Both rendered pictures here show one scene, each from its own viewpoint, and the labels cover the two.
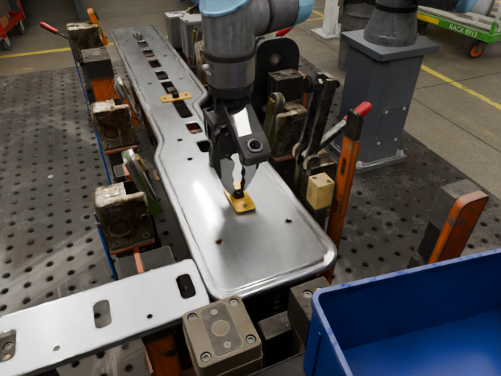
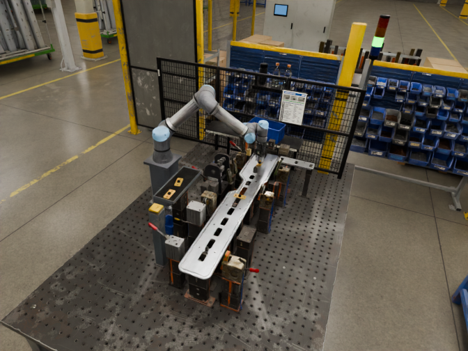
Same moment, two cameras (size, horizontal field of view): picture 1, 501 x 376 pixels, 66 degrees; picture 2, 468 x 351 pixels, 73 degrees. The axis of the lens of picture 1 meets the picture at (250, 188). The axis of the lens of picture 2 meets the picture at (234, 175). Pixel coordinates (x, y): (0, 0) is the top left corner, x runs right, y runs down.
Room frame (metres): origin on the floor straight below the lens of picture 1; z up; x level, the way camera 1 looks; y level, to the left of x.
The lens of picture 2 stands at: (2.29, 1.32, 2.33)
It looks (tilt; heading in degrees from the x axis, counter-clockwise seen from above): 34 degrees down; 222
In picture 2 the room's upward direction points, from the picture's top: 3 degrees clockwise
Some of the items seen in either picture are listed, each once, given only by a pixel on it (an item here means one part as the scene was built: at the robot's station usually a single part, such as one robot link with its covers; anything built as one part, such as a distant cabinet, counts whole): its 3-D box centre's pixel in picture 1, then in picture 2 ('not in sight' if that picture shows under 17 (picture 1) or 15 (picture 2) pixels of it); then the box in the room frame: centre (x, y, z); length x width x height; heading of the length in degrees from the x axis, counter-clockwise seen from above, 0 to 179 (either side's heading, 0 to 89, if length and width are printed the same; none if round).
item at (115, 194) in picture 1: (135, 256); (281, 186); (0.53, 0.23, 0.87); 0.12 x 0.09 x 0.35; 113
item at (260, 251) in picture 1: (171, 96); (239, 198); (1.00, 0.22, 1.00); 1.38 x 0.22 x 0.02; 23
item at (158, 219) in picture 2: not in sight; (159, 237); (1.57, 0.09, 0.92); 0.08 x 0.08 x 0.44; 23
